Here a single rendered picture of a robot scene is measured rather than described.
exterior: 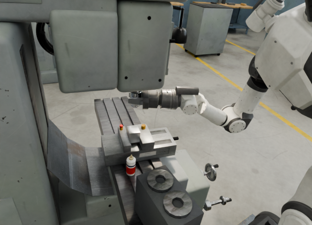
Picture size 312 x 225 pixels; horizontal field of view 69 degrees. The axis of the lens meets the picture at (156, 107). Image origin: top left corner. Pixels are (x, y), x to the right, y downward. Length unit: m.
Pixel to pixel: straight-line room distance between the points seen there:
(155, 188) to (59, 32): 0.55
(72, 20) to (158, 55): 0.30
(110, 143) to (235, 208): 1.46
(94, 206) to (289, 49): 0.94
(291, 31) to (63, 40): 0.63
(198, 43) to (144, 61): 4.62
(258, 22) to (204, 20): 4.45
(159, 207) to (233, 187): 1.72
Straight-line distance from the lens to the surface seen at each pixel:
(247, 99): 1.07
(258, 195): 2.47
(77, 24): 0.71
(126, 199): 0.99
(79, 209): 1.23
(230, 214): 2.22
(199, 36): 5.36
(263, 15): 0.89
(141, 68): 0.81
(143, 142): 1.06
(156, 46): 0.80
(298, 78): 0.76
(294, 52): 0.73
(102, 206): 1.13
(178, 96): 0.95
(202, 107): 1.04
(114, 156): 1.07
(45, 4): 0.71
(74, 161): 1.14
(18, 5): 0.72
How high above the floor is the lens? 1.72
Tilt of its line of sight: 32 degrees down
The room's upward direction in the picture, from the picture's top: 6 degrees clockwise
